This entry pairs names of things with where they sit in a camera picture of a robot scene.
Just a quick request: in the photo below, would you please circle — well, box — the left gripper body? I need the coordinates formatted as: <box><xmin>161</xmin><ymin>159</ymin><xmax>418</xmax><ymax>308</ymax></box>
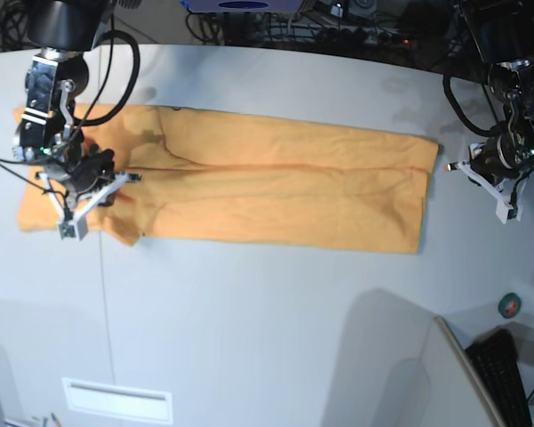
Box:
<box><xmin>469</xmin><ymin>135</ymin><xmax>534</xmax><ymax>187</ymax></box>

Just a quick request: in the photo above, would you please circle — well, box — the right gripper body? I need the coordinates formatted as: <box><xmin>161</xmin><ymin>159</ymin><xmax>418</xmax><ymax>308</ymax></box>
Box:
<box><xmin>37</xmin><ymin>149</ymin><xmax>115</xmax><ymax>207</ymax></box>

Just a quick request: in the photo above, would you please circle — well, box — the yellow orange t-shirt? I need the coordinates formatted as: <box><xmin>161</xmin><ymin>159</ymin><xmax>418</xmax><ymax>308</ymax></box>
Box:
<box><xmin>12</xmin><ymin>104</ymin><xmax>441</xmax><ymax>255</ymax></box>

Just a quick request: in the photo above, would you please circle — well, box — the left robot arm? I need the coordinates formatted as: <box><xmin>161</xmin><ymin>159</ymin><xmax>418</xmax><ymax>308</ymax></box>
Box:
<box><xmin>443</xmin><ymin>1</ymin><xmax>534</xmax><ymax>187</ymax></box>

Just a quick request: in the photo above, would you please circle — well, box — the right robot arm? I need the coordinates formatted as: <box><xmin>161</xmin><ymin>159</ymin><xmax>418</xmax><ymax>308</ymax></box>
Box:
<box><xmin>0</xmin><ymin>1</ymin><xmax>141</xmax><ymax>211</ymax></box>

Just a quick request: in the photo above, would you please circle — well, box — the green tape roll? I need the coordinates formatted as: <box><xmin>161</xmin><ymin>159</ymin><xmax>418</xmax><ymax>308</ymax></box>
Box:
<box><xmin>498</xmin><ymin>293</ymin><xmax>522</xmax><ymax>319</ymax></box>

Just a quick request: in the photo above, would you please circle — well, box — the black keyboard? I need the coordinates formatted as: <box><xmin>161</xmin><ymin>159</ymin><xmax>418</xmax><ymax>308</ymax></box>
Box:
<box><xmin>465</xmin><ymin>329</ymin><xmax>532</xmax><ymax>427</ymax></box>

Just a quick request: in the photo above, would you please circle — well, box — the white partition board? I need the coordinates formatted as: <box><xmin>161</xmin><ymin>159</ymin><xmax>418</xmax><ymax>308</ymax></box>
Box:
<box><xmin>420</xmin><ymin>317</ymin><xmax>505</xmax><ymax>426</ymax></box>

